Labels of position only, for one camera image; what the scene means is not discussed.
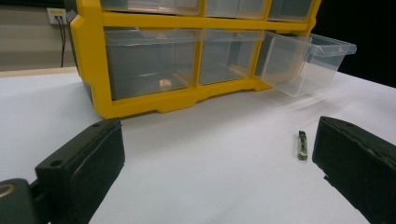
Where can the clear plastic drawer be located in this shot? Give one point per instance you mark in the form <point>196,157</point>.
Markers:
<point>152,6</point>
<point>229,56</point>
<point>149,62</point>
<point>236,7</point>
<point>305,65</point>

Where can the small green glass tube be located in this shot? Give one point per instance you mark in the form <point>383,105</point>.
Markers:
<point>302,146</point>

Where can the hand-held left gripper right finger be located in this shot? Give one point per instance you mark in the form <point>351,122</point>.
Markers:
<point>358,161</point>

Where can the white wall socket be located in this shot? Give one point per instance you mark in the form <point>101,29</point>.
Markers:
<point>56,15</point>

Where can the yellow drawer cabinet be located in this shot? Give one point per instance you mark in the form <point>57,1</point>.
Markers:
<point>93,62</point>

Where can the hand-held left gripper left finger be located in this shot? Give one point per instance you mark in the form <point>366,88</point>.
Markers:
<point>90,168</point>

